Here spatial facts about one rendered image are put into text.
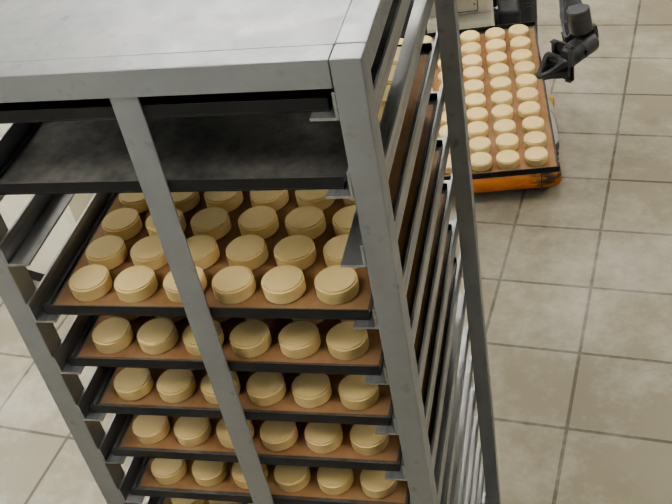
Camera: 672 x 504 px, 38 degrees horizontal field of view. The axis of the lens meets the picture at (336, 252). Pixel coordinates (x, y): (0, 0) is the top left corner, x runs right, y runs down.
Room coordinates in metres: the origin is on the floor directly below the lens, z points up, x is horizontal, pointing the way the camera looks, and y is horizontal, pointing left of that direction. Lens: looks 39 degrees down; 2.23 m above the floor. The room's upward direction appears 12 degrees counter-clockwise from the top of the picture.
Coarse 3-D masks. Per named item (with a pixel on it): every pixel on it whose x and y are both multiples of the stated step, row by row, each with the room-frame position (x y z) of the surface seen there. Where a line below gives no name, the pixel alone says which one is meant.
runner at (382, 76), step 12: (408, 0) 1.16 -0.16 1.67; (396, 12) 1.09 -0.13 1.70; (396, 24) 1.07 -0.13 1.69; (396, 36) 1.06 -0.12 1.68; (396, 48) 1.05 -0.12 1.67; (384, 60) 0.98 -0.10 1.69; (384, 72) 0.97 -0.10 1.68; (384, 84) 0.96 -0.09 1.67; (348, 168) 0.78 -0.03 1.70; (348, 180) 0.77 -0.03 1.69; (336, 192) 0.78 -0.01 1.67; (348, 192) 0.78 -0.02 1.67
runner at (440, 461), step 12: (456, 312) 1.33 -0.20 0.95; (456, 324) 1.30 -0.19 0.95; (456, 336) 1.27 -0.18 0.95; (456, 348) 1.21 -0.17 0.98; (456, 360) 1.19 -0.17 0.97; (456, 372) 1.18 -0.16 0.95; (444, 396) 1.13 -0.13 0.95; (444, 408) 1.11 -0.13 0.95; (444, 420) 1.08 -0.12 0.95; (444, 432) 1.03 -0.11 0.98; (444, 444) 1.01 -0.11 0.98; (444, 456) 1.00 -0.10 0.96; (444, 468) 0.98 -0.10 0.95
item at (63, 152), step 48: (384, 48) 1.05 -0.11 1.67; (48, 144) 0.99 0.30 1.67; (96, 144) 0.97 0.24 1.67; (192, 144) 0.93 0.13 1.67; (240, 144) 0.90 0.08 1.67; (288, 144) 0.88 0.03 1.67; (336, 144) 0.87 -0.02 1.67; (0, 192) 0.91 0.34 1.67; (48, 192) 0.89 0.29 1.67; (96, 192) 0.87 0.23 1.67
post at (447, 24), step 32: (448, 0) 1.34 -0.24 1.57; (448, 32) 1.34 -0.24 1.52; (448, 64) 1.35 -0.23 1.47; (448, 96) 1.35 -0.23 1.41; (448, 128) 1.35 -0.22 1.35; (480, 288) 1.34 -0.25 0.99; (480, 320) 1.34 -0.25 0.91; (480, 352) 1.34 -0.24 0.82; (480, 384) 1.35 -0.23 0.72; (480, 416) 1.35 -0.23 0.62
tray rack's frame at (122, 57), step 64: (0, 0) 1.07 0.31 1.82; (64, 0) 1.03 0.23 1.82; (128, 0) 0.99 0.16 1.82; (192, 0) 0.96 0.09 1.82; (256, 0) 0.93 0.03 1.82; (320, 0) 0.90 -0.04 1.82; (384, 0) 0.88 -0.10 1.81; (0, 64) 0.90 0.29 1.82; (64, 64) 0.87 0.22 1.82; (128, 64) 0.84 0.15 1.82; (192, 64) 0.82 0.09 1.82; (256, 64) 0.79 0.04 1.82; (320, 64) 0.77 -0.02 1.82; (128, 128) 0.85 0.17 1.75; (384, 192) 0.77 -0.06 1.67; (0, 256) 0.91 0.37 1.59; (384, 256) 0.77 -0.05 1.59; (192, 320) 0.85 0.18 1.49; (384, 320) 0.77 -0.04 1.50; (64, 384) 0.91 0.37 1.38
